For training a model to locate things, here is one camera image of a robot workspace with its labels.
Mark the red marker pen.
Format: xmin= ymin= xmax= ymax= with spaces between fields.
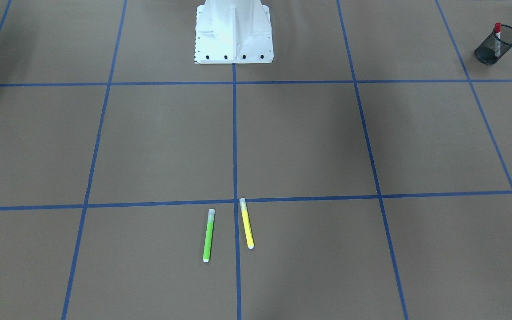
xmin=494 ymin=22 xmax=502 ymax=59

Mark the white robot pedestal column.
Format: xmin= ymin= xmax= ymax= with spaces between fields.
xmin=194 ymin=0 xmax=274 ymax=64

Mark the yellow marker pen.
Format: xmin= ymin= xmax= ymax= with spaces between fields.
xmin=239 ymin=198 xmax=255 ymax=249

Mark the green marker pen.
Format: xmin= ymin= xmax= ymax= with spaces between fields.
xmin=202 ymin=208 xmax=216 ymax=263

